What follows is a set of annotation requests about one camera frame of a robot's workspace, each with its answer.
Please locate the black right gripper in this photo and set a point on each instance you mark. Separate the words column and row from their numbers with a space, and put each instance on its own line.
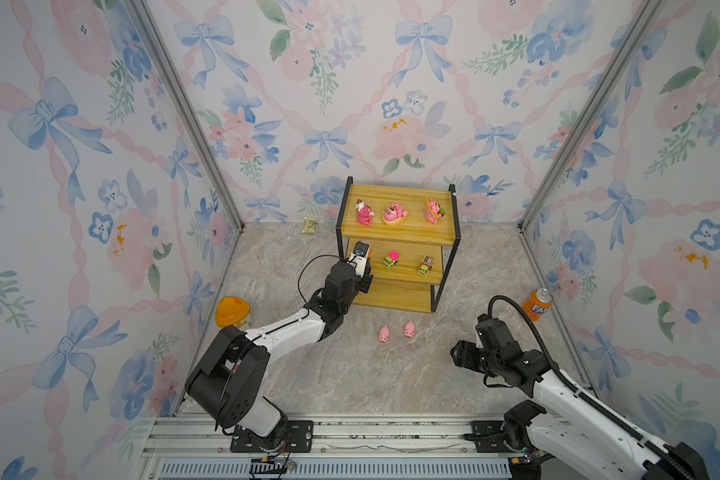
column 463, row 355

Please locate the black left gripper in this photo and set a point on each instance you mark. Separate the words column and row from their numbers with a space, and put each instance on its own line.
column 365, row 283

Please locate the green pink toy truck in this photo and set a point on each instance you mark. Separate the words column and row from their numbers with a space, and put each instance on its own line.
column 390, row 260

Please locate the pink figure toy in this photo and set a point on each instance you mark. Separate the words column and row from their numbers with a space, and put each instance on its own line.
column 364, row 213

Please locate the pink yellow doll toy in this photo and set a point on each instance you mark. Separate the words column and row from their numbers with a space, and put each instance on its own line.
column 434, row 211

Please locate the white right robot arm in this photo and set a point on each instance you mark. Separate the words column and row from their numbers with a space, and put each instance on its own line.
column 561, row 419

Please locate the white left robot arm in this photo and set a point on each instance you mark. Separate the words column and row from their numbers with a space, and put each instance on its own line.
column 227, row 379

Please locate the orange lidded plastic jar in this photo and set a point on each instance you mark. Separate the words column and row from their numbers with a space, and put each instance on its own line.
column 232, row 311

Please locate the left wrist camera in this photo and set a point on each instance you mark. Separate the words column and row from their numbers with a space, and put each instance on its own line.
column 360, row 253

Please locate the wooden shelf with black frame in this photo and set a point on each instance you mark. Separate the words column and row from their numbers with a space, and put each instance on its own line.
column 401, row 288

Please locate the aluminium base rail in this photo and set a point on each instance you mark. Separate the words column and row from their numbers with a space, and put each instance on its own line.
column 339, row 446

